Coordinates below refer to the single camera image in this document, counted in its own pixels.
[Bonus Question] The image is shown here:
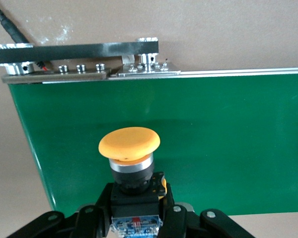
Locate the yellow mushroom push button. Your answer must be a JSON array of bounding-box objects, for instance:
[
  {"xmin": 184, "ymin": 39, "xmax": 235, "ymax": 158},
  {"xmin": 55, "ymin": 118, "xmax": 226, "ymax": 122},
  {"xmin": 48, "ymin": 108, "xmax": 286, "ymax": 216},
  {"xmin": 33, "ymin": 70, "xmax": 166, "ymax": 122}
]
[{"xmin": 98, "ymin": 126, "xmax": 167, "ymax": 238}]

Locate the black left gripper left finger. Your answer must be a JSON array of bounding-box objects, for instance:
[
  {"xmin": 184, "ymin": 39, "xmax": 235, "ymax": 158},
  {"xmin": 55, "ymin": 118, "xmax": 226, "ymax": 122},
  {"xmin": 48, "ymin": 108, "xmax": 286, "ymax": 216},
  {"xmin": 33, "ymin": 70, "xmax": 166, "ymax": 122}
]
[{"xmin": 6, "ymin": 183, "xmax": 115, "ymax": 238}]

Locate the green conveyor belt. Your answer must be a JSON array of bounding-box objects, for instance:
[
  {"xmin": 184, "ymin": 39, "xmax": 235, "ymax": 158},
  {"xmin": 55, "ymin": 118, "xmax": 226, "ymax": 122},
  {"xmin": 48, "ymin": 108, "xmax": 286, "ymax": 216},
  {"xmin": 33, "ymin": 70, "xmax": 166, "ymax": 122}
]
[{"xmin": 0, "ymin": 37, "xmax": 298, "ymax": 217}]

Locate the red black power wire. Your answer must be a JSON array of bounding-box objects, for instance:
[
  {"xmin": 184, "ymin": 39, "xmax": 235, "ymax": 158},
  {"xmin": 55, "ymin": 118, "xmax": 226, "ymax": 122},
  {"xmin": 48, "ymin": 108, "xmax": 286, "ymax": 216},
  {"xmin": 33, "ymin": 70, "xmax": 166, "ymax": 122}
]
[{"xmin": 0, "ymin": 0, "xmax": 30, "ymax": 45}]

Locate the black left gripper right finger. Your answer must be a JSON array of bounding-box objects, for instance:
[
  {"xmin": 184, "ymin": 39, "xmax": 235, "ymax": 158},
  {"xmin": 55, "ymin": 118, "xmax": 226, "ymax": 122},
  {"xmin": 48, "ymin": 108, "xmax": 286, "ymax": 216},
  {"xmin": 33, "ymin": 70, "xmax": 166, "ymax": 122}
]
[{"xmin": 158, "ymin": 184, "xmax": 256, "ymax": 238}]

